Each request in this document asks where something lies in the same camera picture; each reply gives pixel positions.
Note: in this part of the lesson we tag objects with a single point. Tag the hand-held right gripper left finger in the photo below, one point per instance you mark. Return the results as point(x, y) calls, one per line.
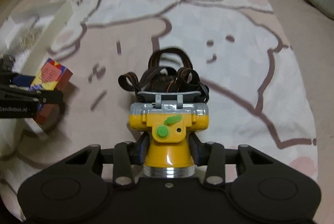
point(142, 148)

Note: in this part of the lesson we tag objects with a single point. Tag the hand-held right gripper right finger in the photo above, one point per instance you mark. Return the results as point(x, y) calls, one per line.
point(194, 148)

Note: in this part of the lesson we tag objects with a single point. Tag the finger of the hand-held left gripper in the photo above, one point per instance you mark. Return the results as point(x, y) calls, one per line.
point(22, 80)
point(47, 96)

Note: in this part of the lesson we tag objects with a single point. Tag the small colourful patterned box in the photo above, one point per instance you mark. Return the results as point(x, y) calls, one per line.
point(52, 75)

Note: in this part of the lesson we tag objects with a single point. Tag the clear bag of rubber bands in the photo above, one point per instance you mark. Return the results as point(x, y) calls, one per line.
point(27, 37)

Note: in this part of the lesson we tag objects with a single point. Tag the white shallow cardboard box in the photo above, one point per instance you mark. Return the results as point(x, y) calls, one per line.
point(61, 18)

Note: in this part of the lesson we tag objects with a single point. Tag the bear printed blanket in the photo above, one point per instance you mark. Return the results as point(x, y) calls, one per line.
point(182, 18)

